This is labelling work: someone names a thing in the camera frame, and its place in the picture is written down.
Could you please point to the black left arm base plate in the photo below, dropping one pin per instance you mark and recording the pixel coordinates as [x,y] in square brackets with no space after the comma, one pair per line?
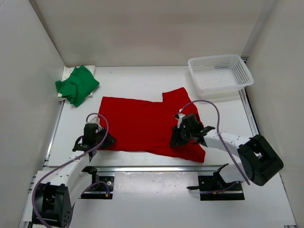
[102,184]

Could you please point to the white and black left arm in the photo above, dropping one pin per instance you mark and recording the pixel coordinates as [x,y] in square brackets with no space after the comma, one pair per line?
[55,194]

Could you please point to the aluminium right table rail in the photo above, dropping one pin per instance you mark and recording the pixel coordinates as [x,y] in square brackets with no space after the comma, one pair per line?
[249,113]

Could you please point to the red t shirt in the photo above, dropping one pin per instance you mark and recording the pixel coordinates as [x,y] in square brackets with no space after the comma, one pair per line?
[139,125]

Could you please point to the white t shirt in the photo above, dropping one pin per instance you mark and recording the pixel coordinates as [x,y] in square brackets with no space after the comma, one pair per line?
[80,78]

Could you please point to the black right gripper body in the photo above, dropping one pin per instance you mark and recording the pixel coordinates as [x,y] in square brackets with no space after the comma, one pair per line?
[189,133]

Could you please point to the aluminium left table rail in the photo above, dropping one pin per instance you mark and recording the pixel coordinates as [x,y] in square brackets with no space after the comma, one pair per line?
[49,148]

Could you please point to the green t shirt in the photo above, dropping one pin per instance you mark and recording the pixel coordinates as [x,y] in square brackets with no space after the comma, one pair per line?
[77,85]

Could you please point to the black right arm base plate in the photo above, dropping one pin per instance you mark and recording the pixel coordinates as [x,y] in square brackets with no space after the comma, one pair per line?
[213,188]

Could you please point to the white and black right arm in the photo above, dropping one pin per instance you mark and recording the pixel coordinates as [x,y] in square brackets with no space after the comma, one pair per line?
[258,160]

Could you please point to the white plastic basket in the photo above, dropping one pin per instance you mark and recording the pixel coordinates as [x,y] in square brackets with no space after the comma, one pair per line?
[219,74]

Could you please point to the white front cover board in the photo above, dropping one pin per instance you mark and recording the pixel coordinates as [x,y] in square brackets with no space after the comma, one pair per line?
[161,200]

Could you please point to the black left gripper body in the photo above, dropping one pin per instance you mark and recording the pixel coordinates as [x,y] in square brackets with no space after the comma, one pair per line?
[101,133]

